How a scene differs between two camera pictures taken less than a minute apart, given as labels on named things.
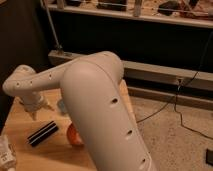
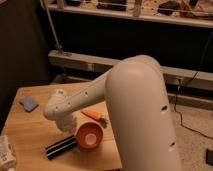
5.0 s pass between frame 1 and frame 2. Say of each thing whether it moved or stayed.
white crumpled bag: stayed
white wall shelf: stayed
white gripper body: moved
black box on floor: stayed
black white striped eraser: moved
